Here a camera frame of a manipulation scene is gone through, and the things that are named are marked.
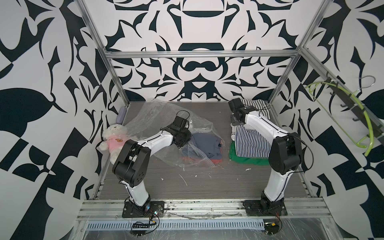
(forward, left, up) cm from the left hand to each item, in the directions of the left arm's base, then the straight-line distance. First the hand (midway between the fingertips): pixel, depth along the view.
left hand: (191, 134), depth 93 cm
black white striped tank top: (+28, -56, -6) cm, 63 cm away
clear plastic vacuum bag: (+20, +24, -3) cm, 32 cm away
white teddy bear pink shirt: (-1, +46, +1) cm, 46 cm away
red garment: (-19, -4, +4) cm, 20 cm away
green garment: (-13, -24, -4) cm, 28 cm away
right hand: (+7, -30, +7) cm, 32 cm away
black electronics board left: (-46, +26, -10) cm, 54 cm away
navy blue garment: (-7, -7, -1) cm, 10 cm away
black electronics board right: (-47, -35, -9) cm, 60 cm away
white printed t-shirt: (+5, -28, -5) cm, 29 cm away
